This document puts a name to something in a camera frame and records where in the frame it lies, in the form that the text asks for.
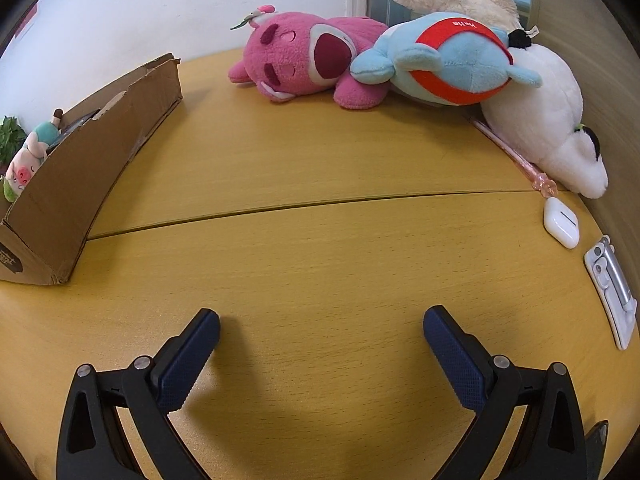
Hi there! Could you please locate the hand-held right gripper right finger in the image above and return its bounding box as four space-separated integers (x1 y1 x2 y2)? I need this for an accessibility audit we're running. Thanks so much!
423 305 588 480

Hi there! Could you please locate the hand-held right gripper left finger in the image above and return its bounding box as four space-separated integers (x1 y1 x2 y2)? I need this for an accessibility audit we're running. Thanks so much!
56 308 221 480

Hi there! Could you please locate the brown cardboard box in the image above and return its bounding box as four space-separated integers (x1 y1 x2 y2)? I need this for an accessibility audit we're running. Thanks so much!
0 52 184 286

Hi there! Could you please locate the wooden desktop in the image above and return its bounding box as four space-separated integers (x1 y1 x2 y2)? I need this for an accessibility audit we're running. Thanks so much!
0 47 640 480

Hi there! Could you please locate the white earbuds case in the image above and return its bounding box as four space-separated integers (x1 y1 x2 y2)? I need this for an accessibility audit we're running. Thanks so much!
543 198 580 249

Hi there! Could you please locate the white silver phone stand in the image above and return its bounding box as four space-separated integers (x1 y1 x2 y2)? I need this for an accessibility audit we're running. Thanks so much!
584 235 640 351

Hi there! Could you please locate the pink translucent pen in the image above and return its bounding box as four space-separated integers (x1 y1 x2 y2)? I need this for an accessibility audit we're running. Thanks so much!
467 116 558 197

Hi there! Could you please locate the pig plush toy teal body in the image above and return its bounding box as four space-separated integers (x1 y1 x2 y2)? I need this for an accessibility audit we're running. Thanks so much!
4 108 63 203

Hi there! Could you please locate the white dog plush toy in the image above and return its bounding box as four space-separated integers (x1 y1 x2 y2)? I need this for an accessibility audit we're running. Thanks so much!
482 27 609 200

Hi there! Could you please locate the green plant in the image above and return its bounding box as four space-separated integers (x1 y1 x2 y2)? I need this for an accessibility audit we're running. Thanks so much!
0 116 28 166

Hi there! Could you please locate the blue plush toy red band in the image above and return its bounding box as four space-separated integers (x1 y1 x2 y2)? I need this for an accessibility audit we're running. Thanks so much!
350 11 543 107

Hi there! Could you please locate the pink bear plush toy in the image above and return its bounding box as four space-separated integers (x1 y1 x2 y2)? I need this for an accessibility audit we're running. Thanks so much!
228 4 390 110

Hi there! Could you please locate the red wall sticker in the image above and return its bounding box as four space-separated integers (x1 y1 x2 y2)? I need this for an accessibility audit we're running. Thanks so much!
15 5 41 38

